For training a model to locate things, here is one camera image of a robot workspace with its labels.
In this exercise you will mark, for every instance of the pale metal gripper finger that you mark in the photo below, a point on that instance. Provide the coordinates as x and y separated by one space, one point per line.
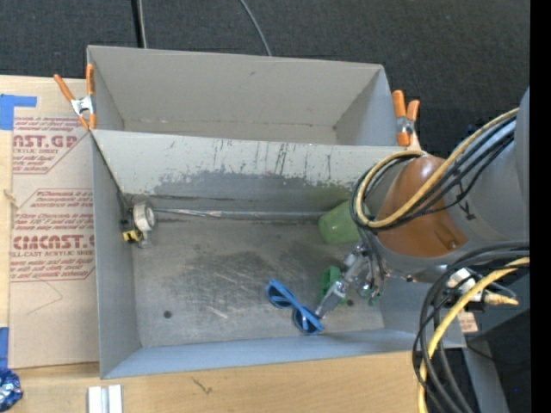
328 302
335 306

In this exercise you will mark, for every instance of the blue sunglasses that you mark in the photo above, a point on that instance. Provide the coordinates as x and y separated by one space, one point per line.
306 319

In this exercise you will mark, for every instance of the green cup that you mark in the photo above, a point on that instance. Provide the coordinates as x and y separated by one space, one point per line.
340 224

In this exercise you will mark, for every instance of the grey metal bin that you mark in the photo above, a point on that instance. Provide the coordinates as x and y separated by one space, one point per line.
224 273

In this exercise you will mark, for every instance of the white tape roll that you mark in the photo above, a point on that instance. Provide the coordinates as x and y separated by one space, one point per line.
143 217

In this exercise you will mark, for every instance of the yellow and black small tool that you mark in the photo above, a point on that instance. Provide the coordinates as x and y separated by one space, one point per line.
131 235

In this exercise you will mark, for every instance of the brown cardboard board, red print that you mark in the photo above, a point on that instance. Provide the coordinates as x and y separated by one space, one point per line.
51 230

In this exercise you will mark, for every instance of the blue crumpled packet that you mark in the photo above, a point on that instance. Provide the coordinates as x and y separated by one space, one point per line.
8 387

